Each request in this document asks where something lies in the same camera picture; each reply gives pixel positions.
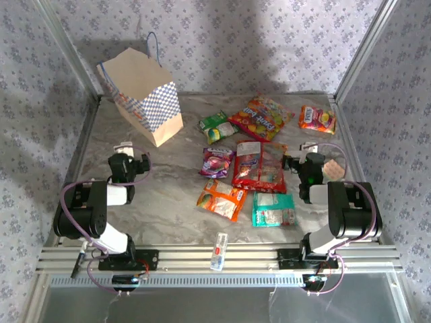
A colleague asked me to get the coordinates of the large red clear snack bag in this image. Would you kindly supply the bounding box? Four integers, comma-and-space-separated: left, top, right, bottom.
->
231, 140, 289, 194

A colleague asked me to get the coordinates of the teal snack packet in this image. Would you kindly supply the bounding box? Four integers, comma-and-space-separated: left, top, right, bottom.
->
252, 191, 298, 228

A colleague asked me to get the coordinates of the small orange purple snack packet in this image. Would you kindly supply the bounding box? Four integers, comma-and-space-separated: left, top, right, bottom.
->
298, 106, 337, 135

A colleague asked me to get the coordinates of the red fruit candy bag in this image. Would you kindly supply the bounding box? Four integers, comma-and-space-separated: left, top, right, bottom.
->
227, 95, 296, 142

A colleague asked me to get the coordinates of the green snack packet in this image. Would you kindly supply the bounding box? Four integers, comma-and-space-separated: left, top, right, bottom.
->
197, 110, 240, 145

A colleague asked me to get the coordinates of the orange white-label snack packet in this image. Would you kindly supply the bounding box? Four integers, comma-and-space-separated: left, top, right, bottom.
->
196, 178, 248, 222

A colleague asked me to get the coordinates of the brown blue checked paper bag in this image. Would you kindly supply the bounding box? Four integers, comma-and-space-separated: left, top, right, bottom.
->
96, 32, 185, 148

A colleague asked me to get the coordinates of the small clear plastic box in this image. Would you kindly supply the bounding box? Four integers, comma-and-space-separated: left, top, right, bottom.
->
209, 231, 229, 272

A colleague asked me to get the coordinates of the black left controller board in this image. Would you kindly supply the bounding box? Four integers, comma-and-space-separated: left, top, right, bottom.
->
112, 274, 149, 293

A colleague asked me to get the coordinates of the black controller board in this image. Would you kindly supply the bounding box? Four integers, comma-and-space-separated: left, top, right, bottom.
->
112, 274, 149, 293
302, 274, 328, 292

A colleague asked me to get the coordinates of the black right controller board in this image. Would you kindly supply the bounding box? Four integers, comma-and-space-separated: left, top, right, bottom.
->
302, 274, 328, 292

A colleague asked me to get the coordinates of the grey metal panel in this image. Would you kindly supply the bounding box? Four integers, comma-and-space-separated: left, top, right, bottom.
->
40, 273, 410, 323

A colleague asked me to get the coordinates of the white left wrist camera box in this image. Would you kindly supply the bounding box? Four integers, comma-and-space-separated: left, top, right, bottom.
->
113, 143, 134, 157

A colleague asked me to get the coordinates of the aluminium table side rail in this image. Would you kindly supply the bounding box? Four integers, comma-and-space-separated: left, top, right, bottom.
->
42, 95, 104, 248
328, 94, 385, 245

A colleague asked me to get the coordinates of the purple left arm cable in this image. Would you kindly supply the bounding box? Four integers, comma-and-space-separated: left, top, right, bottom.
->
59, 145, 152, 297

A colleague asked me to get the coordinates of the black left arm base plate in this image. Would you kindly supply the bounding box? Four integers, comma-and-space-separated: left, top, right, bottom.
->
98, 249, 160, 271

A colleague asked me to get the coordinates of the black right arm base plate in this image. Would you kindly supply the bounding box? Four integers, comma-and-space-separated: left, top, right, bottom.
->
277, 248, 339, 270

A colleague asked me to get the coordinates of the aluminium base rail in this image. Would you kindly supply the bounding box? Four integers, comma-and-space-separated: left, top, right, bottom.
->
35, 244, 404, 274

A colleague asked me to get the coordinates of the aluminium frame post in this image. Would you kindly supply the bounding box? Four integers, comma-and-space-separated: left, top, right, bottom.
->
333, 0, 401, 100
33, 0, 102, 102

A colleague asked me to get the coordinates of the grey slotted cable duct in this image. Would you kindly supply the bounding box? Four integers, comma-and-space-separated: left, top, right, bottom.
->
50, 272, 306, 289

